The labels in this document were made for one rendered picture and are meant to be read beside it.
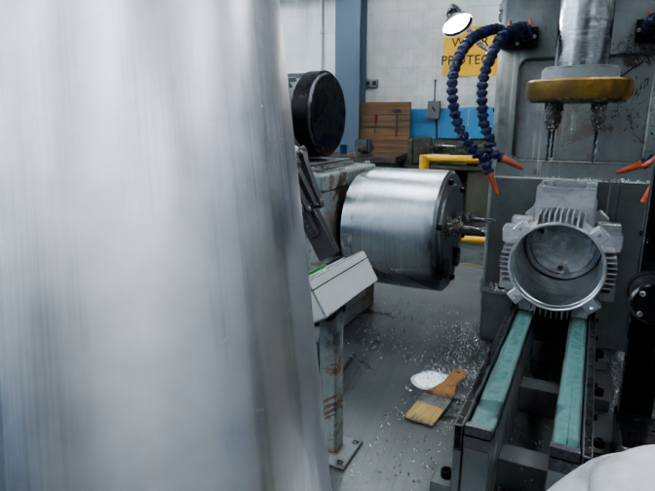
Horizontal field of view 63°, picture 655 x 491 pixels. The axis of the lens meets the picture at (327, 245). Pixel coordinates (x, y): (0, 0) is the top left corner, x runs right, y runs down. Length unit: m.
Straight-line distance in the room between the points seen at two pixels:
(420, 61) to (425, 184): 5.29
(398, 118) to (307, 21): 1.60
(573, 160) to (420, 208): 0.42
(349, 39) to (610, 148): 5.07
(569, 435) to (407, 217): 0.50
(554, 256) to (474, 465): 0.62
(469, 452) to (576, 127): 0.83
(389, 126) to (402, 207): 5.11
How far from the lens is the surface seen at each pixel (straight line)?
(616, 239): 1.03
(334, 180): 1.10
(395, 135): 6.08
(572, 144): 1.30
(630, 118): 1.30
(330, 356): 0.74
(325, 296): 0.64
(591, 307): 1.03
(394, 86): 6.35
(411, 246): 1.02
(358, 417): 0.90
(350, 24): 6.21
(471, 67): 6.22
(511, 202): 1.19
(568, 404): 0.76
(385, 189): 1.06
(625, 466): 0.25
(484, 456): 0.67
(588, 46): 1.07
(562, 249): 1.19
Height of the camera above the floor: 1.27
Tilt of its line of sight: 14 degrees down
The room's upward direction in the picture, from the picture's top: straight up
